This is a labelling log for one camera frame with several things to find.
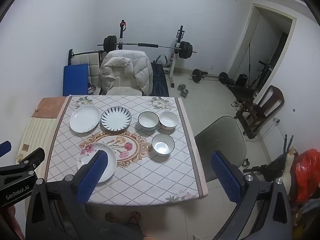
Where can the dark wooden chair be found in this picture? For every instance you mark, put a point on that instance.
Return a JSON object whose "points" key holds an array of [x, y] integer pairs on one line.
{"points": [[250, 120]]}

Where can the person's right foot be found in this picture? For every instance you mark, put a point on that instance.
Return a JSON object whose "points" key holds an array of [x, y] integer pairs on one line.
{"points": [[135, 217]]}

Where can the cream tufted chair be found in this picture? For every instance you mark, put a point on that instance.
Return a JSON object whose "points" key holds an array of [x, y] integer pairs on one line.
{"points": [[93, 67]]}

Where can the red plastic bag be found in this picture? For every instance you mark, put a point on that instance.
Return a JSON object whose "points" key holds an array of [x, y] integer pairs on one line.
{"points": [[307, 170]]}

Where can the white bowl with red flowers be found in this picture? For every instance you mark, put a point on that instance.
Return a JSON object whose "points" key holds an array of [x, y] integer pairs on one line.
{"points": [[168, 120]]}

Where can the black floor exercise equipment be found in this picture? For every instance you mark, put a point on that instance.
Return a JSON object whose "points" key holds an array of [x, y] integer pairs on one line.
{"points": [[270, 167]]}

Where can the metal dumbbell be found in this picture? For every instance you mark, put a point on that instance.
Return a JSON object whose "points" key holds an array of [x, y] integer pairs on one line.
{"points": [[182, 86], [185, 93]]}

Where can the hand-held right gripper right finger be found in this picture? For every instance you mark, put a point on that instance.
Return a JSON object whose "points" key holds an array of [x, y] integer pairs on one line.
{"points": [[226, 177]]}

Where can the white door frame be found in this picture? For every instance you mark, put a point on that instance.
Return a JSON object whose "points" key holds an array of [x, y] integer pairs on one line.
{"points": [[275, 12]]}

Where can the black weight bench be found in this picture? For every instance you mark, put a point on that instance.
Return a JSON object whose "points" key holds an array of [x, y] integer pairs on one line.
{"points": [[240, 90]]}

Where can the person's left forearm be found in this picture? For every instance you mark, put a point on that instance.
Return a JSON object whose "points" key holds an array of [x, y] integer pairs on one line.
{"points": [[11, 222]]}

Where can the floral checked tablecloth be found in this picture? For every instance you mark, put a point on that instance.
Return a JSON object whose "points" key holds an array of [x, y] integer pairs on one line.
{"points": [[155, 177]]}

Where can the white shoe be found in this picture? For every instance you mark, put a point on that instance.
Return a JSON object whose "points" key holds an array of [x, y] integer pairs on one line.
{"points": [[234, 103], [240, 106]]}

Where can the blue folding pad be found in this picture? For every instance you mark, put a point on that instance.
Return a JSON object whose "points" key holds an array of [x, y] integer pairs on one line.
{"points": [[75, 80]]}

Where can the white plate with pink flowers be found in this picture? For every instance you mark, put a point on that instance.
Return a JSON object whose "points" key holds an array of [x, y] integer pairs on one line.
{"points": [[111, 158]]}

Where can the long barbell with black plates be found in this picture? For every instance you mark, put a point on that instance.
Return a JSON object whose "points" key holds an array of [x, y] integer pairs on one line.
{"points": [[147, 45]]}

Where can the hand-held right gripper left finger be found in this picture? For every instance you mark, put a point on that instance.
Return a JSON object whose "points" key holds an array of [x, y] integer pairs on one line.
{"points": [[92, 177]]}

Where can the white plush toy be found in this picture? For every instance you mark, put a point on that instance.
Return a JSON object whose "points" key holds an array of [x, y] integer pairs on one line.
{"points": [[290, 165]]}

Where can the blue striped plate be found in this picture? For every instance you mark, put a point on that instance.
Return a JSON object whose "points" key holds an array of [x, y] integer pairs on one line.
{"points": [[116, 120]]}

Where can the black speaker box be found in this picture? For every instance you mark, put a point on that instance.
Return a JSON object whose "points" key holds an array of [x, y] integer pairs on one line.
{"points": [[241, 79]]}

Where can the round metal tin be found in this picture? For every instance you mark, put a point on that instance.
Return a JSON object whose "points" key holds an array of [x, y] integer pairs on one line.
{"points": [[91, 89]]}

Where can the cream striped mattress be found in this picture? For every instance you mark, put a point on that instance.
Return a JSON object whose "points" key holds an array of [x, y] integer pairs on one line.
{"points": [[37, 135]]}

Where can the light blue black-rimmed bowl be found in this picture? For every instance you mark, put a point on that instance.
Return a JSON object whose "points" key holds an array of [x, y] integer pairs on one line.
{"points": [[147, 121], [163, 145]]}

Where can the brown cloth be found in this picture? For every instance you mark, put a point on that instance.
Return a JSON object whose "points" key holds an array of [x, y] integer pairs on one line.
{"points": [[50, 107]]}

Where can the beige sofa with cushions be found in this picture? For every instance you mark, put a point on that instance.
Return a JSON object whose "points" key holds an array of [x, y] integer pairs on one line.
{"points": [[142, 67]]}

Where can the white plate with grey floral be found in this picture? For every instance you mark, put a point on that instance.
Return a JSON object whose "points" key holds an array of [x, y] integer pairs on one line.
{"points": [[83, 118]]}

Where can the person's foot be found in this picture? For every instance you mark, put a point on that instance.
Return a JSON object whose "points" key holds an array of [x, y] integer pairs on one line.
{"points": [[135, 217], [111, 217]]}

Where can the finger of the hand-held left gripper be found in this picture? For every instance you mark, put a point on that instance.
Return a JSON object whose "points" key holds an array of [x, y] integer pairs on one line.
{"points": [[5, 148], [32, 158]]}

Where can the black exercise machine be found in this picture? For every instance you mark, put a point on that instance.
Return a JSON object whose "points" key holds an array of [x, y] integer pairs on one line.
{"points": [[265, 72]]}

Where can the grey plastic chair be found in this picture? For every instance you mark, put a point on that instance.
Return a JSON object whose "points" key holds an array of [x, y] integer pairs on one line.
{"points": [[220, 140]]}

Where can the person's left foot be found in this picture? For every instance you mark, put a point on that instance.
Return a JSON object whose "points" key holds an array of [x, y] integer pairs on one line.
{"points": [[111, 217]]}

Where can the short barbell with black plates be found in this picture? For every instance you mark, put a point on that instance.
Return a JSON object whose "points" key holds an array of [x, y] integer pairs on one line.
{"points": [[196, 75]]}

